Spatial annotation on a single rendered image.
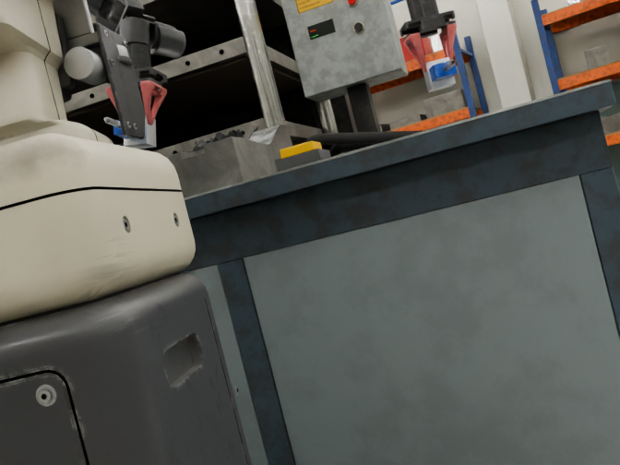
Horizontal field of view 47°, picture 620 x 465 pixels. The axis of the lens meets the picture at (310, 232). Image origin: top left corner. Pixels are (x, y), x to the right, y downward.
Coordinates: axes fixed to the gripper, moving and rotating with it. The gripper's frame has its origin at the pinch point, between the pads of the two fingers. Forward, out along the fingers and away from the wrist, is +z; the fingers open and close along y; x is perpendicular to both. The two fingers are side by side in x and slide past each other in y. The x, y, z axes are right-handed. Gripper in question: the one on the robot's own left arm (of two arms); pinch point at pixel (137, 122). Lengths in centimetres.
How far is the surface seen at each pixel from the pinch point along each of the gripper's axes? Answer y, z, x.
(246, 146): -19.7, 5.9, -6.1
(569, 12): -120, -214, -557
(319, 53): -14, -38, -80
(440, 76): -56, -6, -19
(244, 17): 3, -46, -65
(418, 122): 31, -141, -600
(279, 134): -18.6, -1.2, -28.0
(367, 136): -33, -4, -54
